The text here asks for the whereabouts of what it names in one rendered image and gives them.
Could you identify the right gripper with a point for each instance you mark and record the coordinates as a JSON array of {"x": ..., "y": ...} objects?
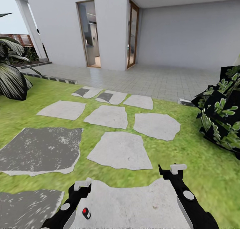
[{"x": 168, "y": 175}]

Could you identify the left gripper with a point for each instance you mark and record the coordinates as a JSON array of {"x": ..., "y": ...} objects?
[{"x": 82, "y": 193}]

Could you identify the fixed window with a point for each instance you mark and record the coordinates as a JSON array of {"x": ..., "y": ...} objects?
[{"x": 87, "y": 14}]

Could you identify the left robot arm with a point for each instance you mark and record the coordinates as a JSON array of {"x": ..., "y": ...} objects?
[{"x": 64, "y": 218}]

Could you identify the pesticide atomizer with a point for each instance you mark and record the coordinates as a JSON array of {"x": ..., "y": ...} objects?
[{"x": 86, "y": 213}]

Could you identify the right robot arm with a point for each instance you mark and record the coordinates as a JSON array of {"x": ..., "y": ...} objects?
[{"x": 194, "y": 214}]

